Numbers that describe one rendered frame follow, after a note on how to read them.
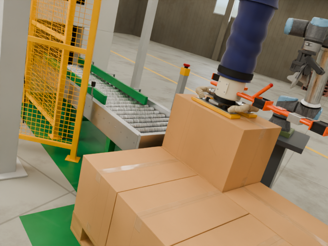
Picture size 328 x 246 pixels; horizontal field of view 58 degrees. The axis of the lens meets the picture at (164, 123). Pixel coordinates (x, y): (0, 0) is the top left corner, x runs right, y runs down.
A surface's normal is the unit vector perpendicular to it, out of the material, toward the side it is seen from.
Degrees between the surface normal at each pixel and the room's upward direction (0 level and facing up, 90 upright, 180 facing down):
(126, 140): 90
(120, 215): 90
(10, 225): 0
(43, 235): 0
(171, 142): 90
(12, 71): 90
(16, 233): 0
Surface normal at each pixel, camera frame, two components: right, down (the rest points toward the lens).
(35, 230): 0.24, -0.91
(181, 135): -0.77, 0.03
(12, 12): 0.61, 0.40
